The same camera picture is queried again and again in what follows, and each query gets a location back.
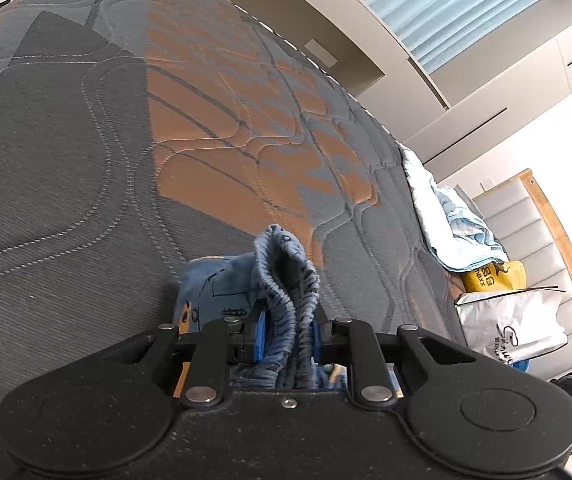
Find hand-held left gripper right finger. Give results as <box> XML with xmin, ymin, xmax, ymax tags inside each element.
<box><xmin>311</xmin><ymin>305</ymin><xmax>478</xmax><ymax>408</ymax></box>

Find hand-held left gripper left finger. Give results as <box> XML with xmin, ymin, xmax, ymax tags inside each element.
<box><xmin>100</xmin><ymin>306</ymin><xmax>269</xmax><ymax>408</ymax></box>

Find blue patterned pants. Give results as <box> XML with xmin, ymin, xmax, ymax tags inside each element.
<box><xmin>172</xmin><ymin>224</ymin><xmax>349</xmax><ymax>392</ymax></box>

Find light blue white blanket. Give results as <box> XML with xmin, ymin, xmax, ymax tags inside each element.
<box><xmin>400</xmin><ymin>144</ymin><xmax>509</xmax><ymax>273</ymax></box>

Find yellow bag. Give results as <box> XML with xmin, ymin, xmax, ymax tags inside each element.
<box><xmin>461</xmin><ymin>259</ymin><xmax>529</xmax><ymax>294</ymax></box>

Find white plastic bag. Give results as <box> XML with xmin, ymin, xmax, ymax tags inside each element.
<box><xmin>455</xmin><ymin>284</ymin><xmax>568</xmax><ymax>369</ymax></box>

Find grey orange quilted mattress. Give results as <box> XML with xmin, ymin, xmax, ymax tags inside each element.
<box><xmin>0</xmin><ymin>0</ymin><xmax>473</xmax><ymax>480</ymax></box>

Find beige window ledge panel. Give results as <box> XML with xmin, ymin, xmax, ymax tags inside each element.
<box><xmin>163</xmin><ymin>0</ymin><xmax>454</xmax><ymax>111</ymax></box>

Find white cabinet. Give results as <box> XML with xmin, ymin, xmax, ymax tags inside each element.
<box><xmin>402</xmin><ymin>9</ymin><xmax>572</xmax><ymax>167</ymax></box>

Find light blue window curtain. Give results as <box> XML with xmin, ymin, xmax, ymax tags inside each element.
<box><xmin>323</xmin><ymin>0</ymin><xmax>572</xmax><ymax>73</ymax></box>

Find padded headboard with wooden frame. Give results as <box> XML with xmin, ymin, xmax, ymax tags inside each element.
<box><xmin>458</xmin><ymin>167</ymin><xmax>572</xmax><ymax>413</ymax></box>

